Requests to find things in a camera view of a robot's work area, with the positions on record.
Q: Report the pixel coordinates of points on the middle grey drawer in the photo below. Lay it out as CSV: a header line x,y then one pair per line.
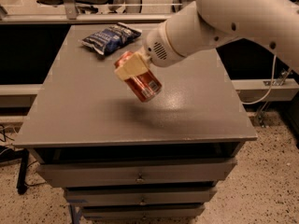
x,y
140,196

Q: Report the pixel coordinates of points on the black stand leg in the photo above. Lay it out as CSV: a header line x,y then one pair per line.
x,y
21,187

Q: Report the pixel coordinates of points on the red coke can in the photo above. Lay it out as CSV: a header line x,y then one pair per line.
x,y
145,87

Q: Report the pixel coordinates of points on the grey drawer cabinet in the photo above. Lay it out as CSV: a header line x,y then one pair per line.
x,y
84,114

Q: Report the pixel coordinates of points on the blue chip bag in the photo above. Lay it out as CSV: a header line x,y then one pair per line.
x,y
111,38

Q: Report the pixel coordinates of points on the bottom grey drawer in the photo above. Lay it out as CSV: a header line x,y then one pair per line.
x,y
141,212

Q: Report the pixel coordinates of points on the grey metal railing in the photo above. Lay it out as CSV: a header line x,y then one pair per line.
x,y
72,12

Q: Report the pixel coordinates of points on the top grey drawer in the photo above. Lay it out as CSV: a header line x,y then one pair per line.
x,y
135,173

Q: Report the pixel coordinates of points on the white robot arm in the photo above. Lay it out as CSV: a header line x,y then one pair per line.
x,y
208,24

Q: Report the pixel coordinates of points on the grey drawer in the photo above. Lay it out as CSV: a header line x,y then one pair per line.
x,y
135,173
140,196
141,212

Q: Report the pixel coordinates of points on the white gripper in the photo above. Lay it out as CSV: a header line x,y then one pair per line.
x,y
156,48

